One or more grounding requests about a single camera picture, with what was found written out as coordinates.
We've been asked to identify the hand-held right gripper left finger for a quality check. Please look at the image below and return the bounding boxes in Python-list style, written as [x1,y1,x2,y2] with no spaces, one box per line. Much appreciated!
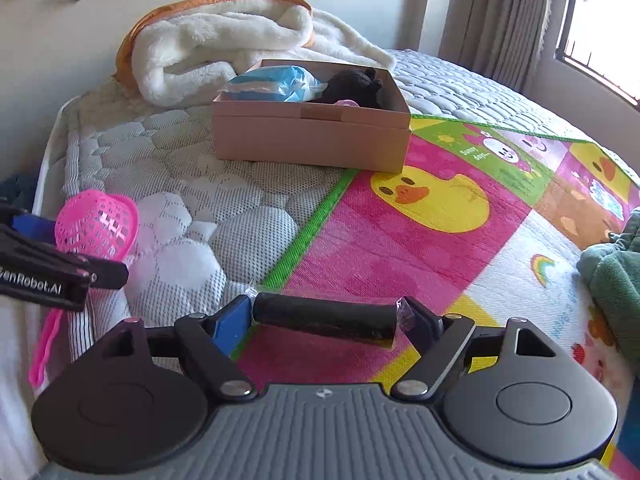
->
[101,294,259,401]

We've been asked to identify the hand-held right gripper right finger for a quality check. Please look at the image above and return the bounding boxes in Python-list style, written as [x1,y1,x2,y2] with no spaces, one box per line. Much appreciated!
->
[391,296,554,402]

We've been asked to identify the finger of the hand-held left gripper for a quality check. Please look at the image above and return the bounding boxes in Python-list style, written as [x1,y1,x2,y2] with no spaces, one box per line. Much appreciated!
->
[0,226,130,291]
[0,203,57,247]

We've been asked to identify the pink plastic scoop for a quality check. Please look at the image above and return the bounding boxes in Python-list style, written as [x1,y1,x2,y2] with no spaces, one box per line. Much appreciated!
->
[29,189,140,386]

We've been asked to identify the black cylinder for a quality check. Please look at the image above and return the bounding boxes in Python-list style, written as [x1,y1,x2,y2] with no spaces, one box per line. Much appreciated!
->
[245,287,416,351]

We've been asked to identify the pink cardboard box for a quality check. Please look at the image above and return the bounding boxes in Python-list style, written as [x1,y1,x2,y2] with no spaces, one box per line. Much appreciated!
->
[211,59,412,173]

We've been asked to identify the blue packet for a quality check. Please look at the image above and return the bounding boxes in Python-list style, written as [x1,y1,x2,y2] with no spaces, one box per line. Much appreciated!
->
[222,65,321,103]

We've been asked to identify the black plush toy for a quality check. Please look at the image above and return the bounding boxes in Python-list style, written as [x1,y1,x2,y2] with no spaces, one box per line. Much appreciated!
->
[307,67,383,110]

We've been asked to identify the colourful cartoon play mat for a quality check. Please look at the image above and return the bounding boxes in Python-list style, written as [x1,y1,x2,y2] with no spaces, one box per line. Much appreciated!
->
[235,114,640,480]

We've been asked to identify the quilted white mattress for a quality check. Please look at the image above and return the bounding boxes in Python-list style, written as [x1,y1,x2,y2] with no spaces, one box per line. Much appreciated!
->
[30,47,640,391]

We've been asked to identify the green fleece cloth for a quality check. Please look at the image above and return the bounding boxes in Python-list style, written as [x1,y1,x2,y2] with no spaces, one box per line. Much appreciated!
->
[577,207,640,361]

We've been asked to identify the white fleece blanket orange edge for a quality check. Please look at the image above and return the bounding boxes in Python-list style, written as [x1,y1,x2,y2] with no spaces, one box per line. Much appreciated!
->
[116,0,398,108]

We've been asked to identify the grey curtain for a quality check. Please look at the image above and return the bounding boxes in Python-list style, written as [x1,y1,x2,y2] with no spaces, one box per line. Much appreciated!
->
[440,0,557,91]

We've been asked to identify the window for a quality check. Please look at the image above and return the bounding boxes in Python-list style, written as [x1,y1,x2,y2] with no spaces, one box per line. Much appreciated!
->
[555,0,640,106]

